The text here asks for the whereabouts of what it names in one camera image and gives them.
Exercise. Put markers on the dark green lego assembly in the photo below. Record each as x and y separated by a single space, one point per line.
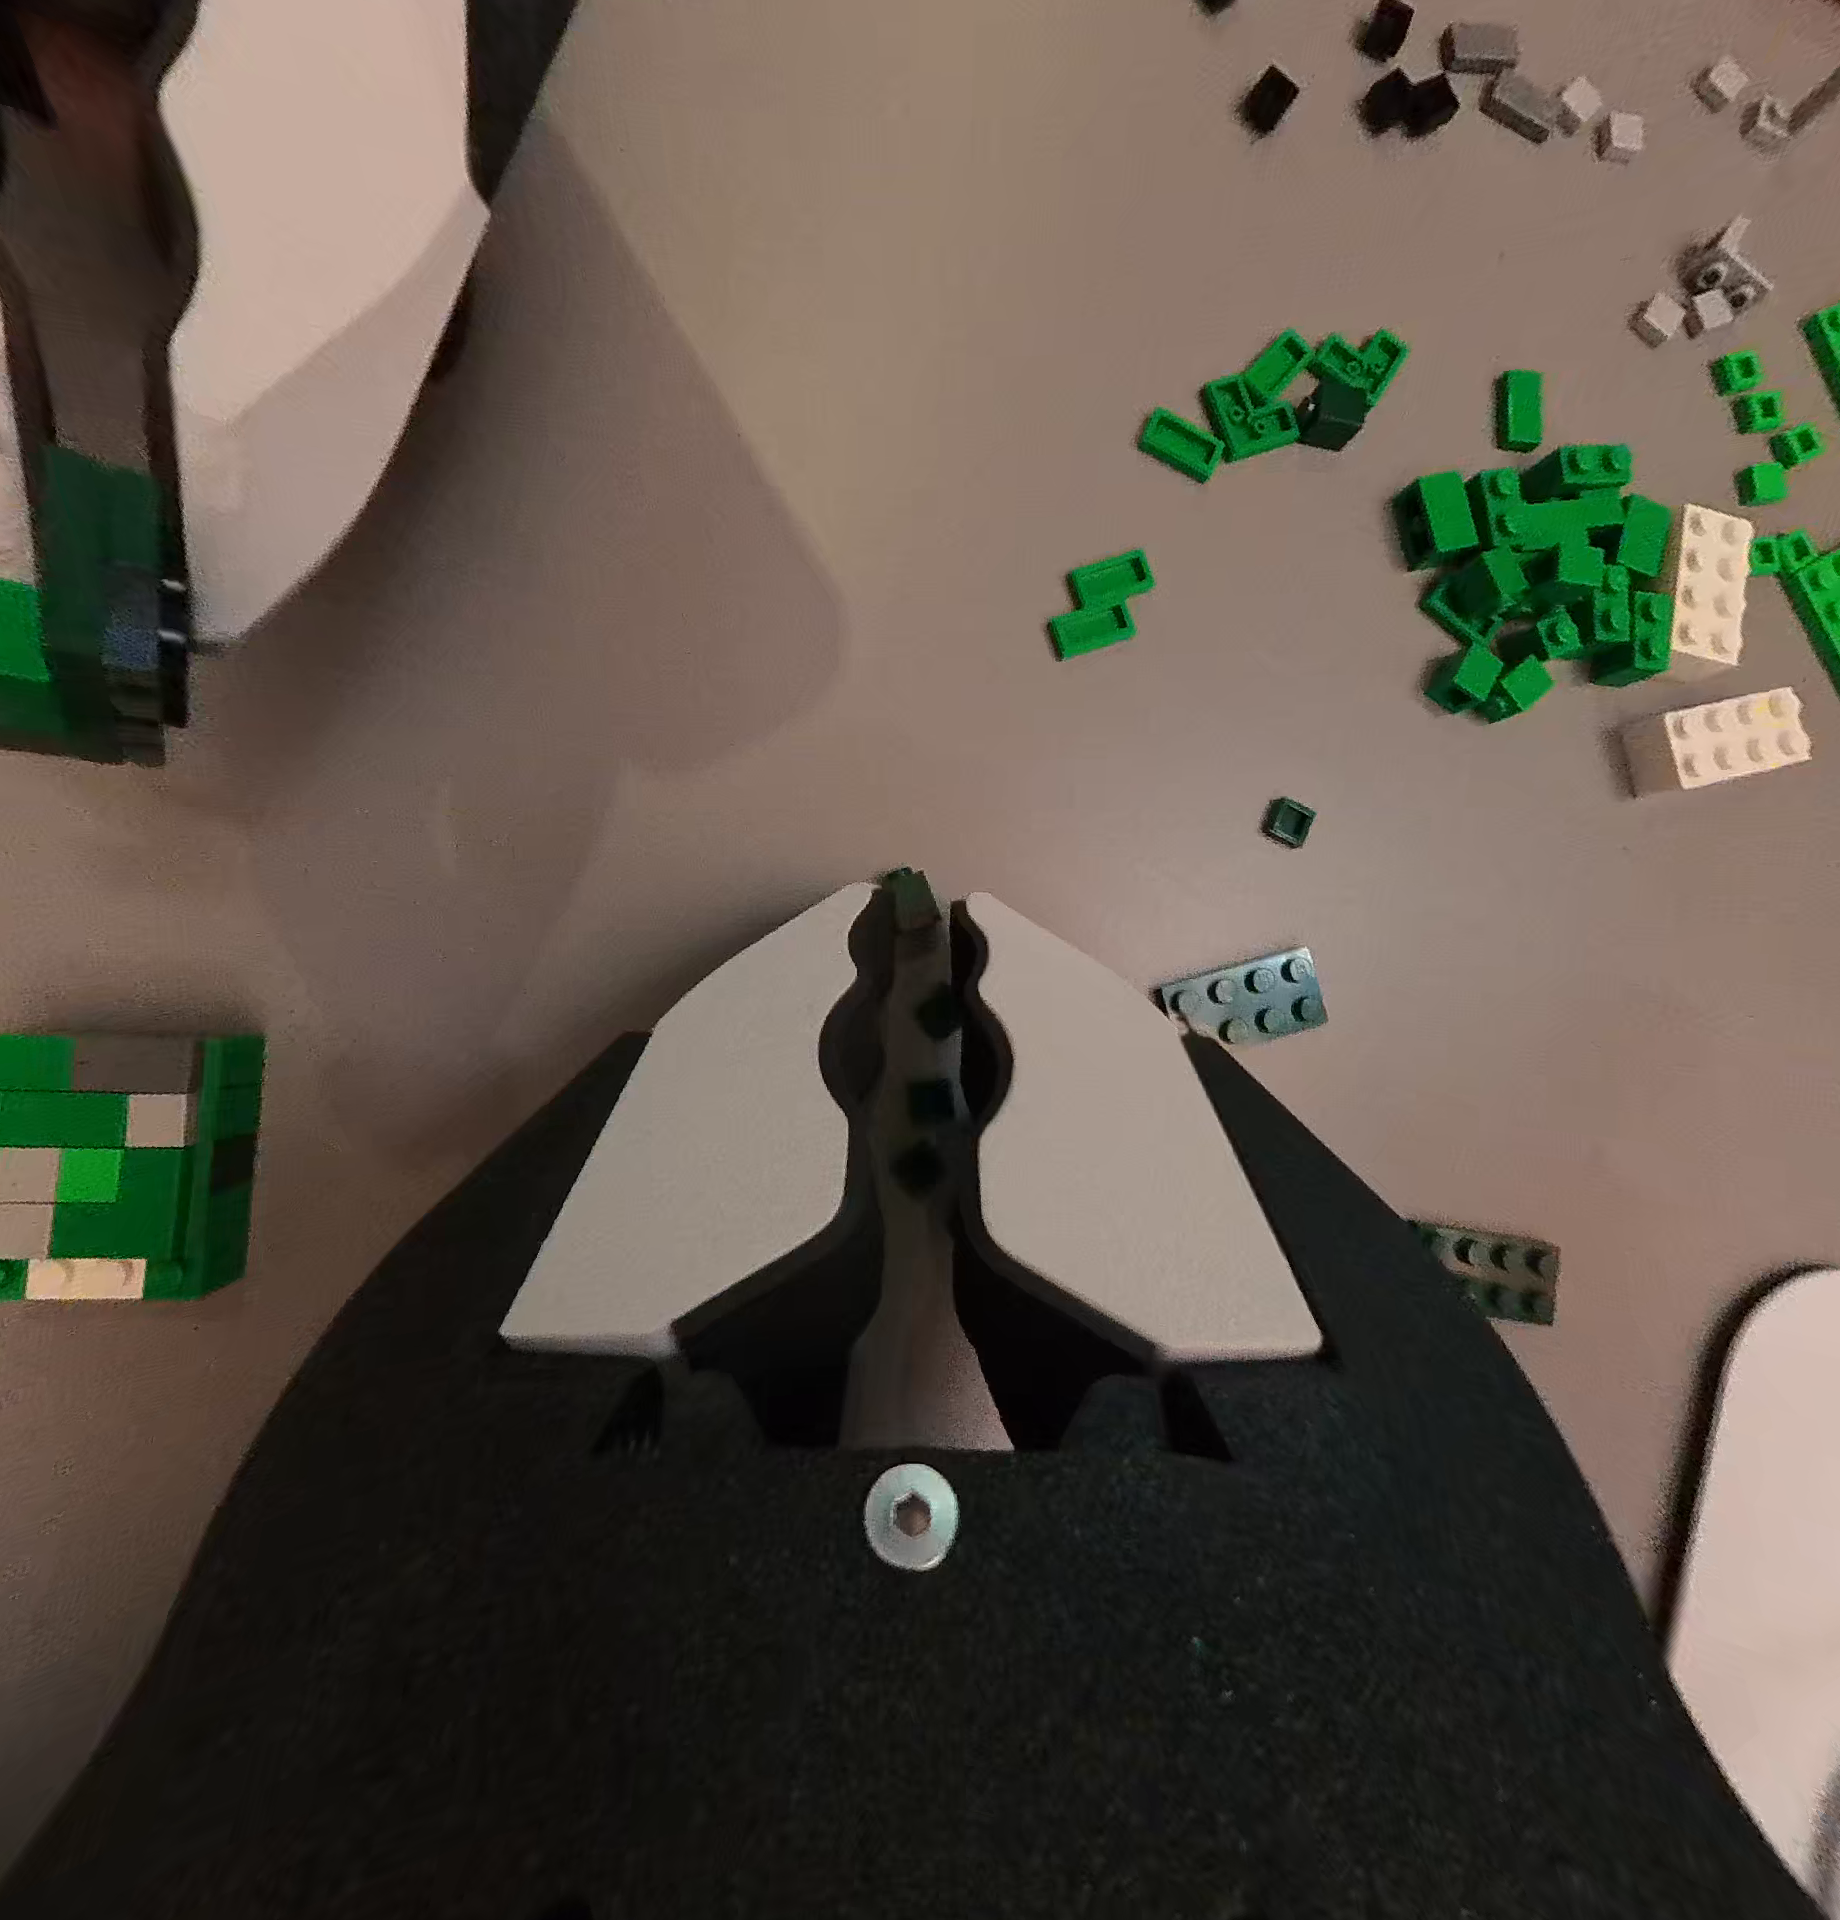
94 600

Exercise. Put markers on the white lego plate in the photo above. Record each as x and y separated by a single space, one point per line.
1707 586

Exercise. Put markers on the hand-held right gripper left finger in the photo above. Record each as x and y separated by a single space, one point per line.
709 1185

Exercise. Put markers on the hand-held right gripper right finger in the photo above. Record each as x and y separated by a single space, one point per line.
1130 1185

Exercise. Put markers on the small grey lego pieces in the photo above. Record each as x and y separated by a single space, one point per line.
1520 102

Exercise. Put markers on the white book stand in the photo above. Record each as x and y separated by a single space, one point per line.
1790 1500

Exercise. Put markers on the green lego cube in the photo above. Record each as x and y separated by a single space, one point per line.
110 1171

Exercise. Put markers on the dark green lego plate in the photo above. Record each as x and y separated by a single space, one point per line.
1489 1275
1242 997

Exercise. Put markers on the small dark green lego piece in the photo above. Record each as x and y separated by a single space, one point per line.
908 897

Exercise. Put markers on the small cluster green lego pieces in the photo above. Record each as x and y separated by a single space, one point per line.
1249 411

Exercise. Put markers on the pile of bright green lego pieces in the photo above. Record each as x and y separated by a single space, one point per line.
1549 556

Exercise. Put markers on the scattered small black lego pieces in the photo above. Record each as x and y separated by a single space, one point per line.
1268 100

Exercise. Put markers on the white lego brick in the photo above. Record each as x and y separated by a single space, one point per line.
1715 742

